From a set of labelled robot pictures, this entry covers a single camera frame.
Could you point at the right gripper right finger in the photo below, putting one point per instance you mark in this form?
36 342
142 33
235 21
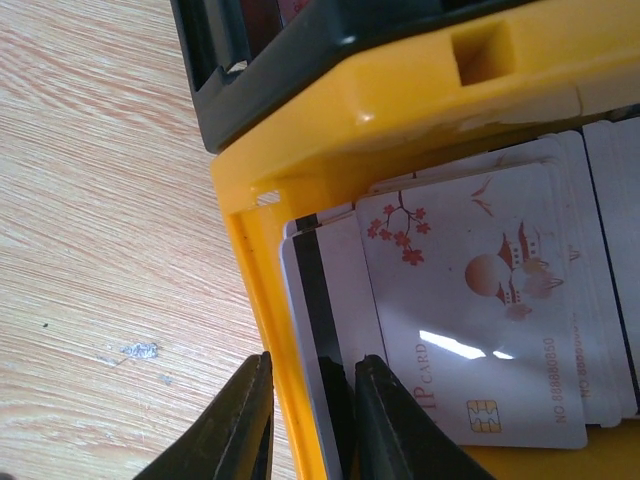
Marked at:
396 437

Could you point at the yellow bin with cards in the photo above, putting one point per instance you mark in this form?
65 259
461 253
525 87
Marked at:
401 107

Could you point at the black bin with red cards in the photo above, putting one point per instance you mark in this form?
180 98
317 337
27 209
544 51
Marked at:
243 61

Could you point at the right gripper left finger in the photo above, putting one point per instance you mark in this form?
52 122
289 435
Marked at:
233 437

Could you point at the stack of cards yellow bin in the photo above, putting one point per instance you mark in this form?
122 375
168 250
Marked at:
494 298

